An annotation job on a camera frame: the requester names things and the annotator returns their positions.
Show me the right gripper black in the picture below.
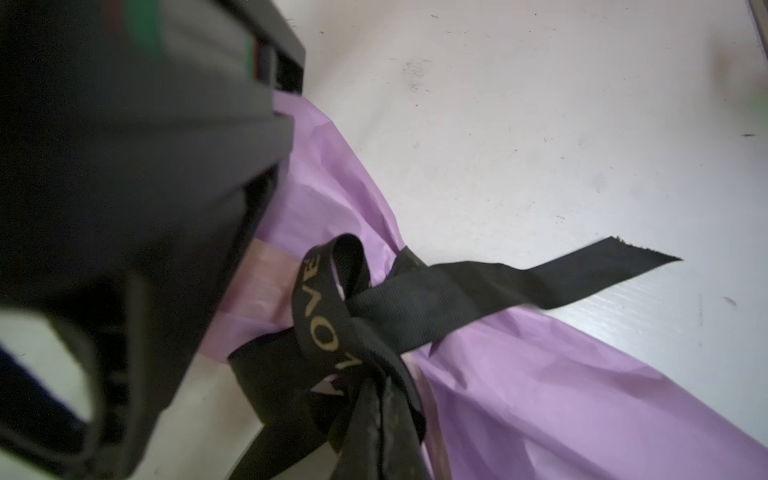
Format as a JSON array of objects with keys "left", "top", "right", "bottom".
[{"left": 1, "top": 1, "right": 305, "bottom": 479}]

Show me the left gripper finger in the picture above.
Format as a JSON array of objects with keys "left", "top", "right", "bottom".
[{"left": 331, "top": 378, "right": 431, "bottom": 480}]

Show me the pink purple wrapping paper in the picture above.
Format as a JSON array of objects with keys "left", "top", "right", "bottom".
[{"left": 201, "top": 93, "right": 767, "bottom": 479}]

